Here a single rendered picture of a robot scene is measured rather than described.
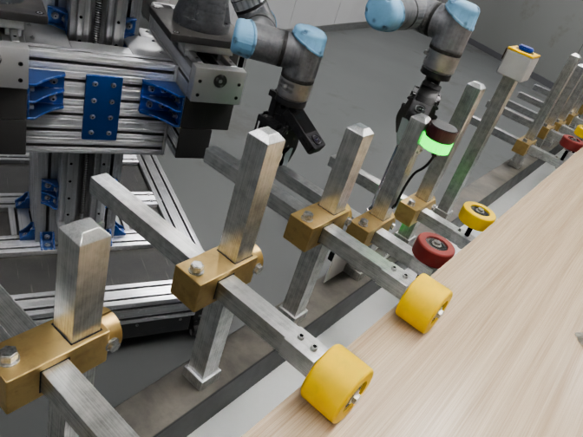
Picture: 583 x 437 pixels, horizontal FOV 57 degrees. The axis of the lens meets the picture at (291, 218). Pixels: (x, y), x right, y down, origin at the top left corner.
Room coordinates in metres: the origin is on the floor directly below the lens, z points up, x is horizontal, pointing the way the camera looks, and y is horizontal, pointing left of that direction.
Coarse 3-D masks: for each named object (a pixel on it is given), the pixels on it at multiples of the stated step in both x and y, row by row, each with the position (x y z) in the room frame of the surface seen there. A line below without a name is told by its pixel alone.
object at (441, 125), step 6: (438, 120) 1.06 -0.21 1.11; (438, 126) 1.02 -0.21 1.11; (444, 126) 1.03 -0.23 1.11; (450, 126) 1.05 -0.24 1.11; (450, 132) 1.01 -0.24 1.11; (456, 132) 1.03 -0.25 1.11; (420, 144) 1.03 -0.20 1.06; (444, 144) 1.01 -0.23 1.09; (450, 144) 1.02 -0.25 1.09; (420, 150) 1.05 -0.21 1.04; (414, 156) 1.04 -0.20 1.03; (432, 156) 1.03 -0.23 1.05; (420, 168) 1.04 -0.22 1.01; (414, 174) 1.04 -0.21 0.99; (408, 180) 1.05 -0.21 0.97; (402, 192) 1.05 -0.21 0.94; (396, 204) 1.05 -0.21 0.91
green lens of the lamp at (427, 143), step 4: (424, 132) 1.04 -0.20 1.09; (424, 136) 1.03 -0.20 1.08; (424, 140) 1.02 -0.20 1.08; (428, 140) 1.01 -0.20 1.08; (432, 140) 1.01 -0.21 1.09; (424, 144) 1.02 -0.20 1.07; (428, 144) 1.01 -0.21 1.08; (432, 144) 1.01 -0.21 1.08; (436, 144) 1.01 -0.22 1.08; (440, 144) 1.01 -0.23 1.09; (452, 144) 1.03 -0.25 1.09; (428, 148) 1.01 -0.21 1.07; (432, 148) 1.01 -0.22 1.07; (436, 148) 1.01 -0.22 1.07; (440, 148) 1.01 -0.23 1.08; (444, 148) 1.01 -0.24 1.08; (448, 148) 1.01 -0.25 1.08; (432, 152) 1.01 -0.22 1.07; (436, 152) 1.01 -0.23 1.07; (440, 152) 1.01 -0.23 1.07; (444, 152) 1.01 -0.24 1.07; (448, 152) 1.02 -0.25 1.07
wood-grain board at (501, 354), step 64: (576, 192) 1.51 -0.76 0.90; (512, 256) 1.01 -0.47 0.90; (576, 256) 1.11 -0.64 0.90; (384, 320) 0.67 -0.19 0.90; (448, 320) 0.73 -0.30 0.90; (512, 320) 0.79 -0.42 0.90; (576, 320) 0.85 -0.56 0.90; (384, 384) 0.54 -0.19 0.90; (448, 384) 0.58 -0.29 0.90; (512, 384) 0.62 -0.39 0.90; (576, 384) 0.67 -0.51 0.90
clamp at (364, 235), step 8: (360, 216) 1.02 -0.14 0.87; (368, 216) 1.03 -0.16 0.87; (392, 216) 1.08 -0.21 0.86; (352, 224) 0.99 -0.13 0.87; (368, 224) 1.00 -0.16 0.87; (376, 224) 1.01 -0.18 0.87; (384, 224) 1.03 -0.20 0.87; (392, 224) 1.07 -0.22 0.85; (352, 232) 0.98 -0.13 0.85; (360, 232) 0.98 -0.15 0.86; (368, 232) 0.97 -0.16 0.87; (360, 240) 0.97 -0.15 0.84; (368, 240) 0.98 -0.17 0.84
